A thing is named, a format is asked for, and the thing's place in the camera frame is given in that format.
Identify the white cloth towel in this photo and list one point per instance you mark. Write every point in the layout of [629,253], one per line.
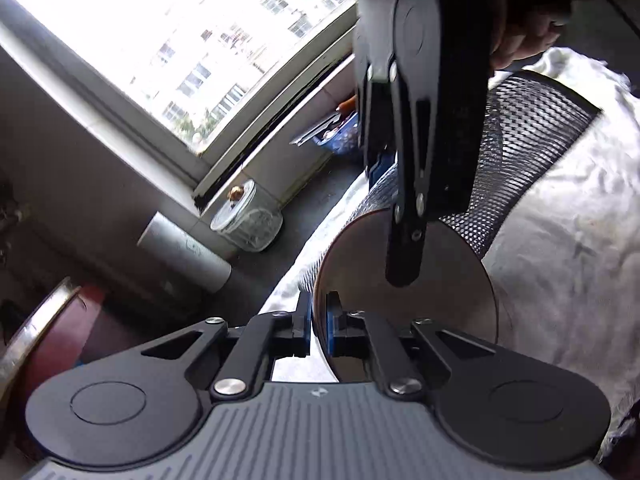
[575,260]

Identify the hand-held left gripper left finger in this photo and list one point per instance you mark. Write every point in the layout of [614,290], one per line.
[304,327]

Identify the blue plastic basket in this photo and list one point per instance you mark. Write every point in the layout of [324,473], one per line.
[345,140]

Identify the glass jar with lid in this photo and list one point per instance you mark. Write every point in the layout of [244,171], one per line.
[250,227]

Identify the silver mesh dishcloth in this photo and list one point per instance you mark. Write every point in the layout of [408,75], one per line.
[525,150]

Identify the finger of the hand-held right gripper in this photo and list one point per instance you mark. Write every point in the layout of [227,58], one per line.
[407,240]
[375,120]

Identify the person's right hand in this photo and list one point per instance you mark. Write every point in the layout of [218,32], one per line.
[530,30]

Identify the paper towel roll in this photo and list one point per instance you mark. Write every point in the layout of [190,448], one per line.
[185,255]

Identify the dark red cabinet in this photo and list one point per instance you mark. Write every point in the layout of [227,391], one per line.
[55,330]

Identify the ginger piece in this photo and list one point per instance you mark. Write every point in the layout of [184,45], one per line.
[236,193]

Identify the window frame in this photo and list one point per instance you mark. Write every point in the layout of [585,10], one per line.
[125,125]

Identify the white bowl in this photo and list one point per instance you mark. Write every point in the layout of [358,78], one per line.
[360,260]

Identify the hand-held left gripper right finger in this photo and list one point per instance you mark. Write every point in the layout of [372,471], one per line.
[331,332]

